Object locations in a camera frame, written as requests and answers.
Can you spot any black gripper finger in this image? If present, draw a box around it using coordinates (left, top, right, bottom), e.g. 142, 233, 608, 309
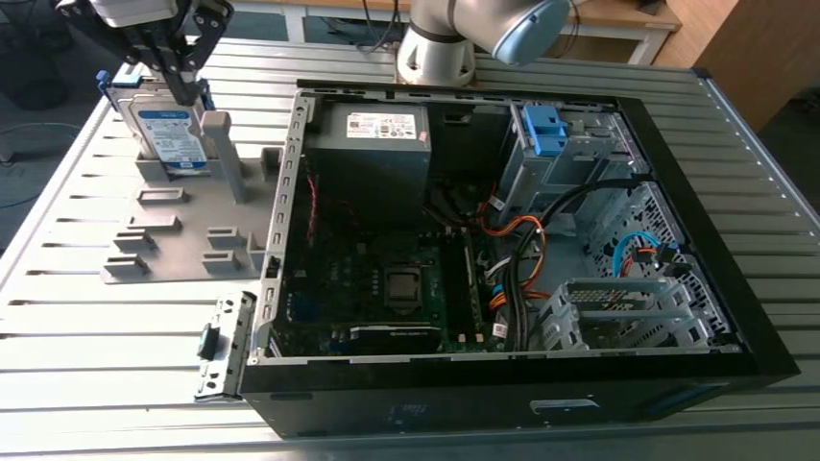
176, 0, 236, 106
124, 47, 186, 107

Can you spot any hard disk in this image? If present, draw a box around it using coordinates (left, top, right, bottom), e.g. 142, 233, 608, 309
94, 69, 216, 177

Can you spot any silver disk bay cage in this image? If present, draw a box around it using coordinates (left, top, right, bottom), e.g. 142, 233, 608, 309
537, 276, 713, 352

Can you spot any black office chair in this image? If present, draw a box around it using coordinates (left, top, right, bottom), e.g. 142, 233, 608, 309
0, 0, 73, 112

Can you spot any grey parts rack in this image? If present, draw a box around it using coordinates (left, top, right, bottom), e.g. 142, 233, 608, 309
98, 109, 286, 287

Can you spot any grey power supply unit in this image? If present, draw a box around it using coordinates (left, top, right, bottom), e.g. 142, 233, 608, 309
306, 103, 434, 227

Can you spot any blue plastic drive latch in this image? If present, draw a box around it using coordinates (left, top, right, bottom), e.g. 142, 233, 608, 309
521, 104, 570, 158

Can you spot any green motherboard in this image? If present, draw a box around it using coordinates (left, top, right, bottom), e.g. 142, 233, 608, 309
274, 225, 501, 356

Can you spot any silver CPU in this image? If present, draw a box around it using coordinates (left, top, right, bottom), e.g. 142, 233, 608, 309
382, 271, 424, 308

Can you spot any silver optical drive cage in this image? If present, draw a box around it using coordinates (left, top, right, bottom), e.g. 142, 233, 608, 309
498, 103, 648, 212

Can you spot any black graphics card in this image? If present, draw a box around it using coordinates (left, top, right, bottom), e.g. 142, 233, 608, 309
348, 324, 442, 354

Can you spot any wooden cabinet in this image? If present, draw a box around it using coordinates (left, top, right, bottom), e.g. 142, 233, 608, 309
652, 0, 820, 133

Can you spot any black PC case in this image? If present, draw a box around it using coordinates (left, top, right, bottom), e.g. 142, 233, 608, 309
240, 79, 802, 441

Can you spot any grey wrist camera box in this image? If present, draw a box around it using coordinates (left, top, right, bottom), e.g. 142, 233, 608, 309
88, 0, 178, 29

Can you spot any thin red wire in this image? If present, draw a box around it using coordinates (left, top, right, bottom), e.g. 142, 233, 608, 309
304, 170, 322, 241

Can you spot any silver hinged case bracket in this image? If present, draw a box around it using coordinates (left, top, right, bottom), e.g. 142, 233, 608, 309
194, 290, 257, 402

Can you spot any orange power wire bundle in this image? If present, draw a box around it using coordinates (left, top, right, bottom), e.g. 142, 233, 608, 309
478, 214, 553, 314

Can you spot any white frame desk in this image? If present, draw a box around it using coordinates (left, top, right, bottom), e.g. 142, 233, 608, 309
280, 0, 681, 66

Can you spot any black cable bundle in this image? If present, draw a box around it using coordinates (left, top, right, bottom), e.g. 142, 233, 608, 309
498, 177, 648, 354

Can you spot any blue data wire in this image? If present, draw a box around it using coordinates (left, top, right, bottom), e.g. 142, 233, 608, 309
609, 230, 680, 280

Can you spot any disk power wire black plug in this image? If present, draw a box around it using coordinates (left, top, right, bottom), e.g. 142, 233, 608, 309
626, 244, 694, 279

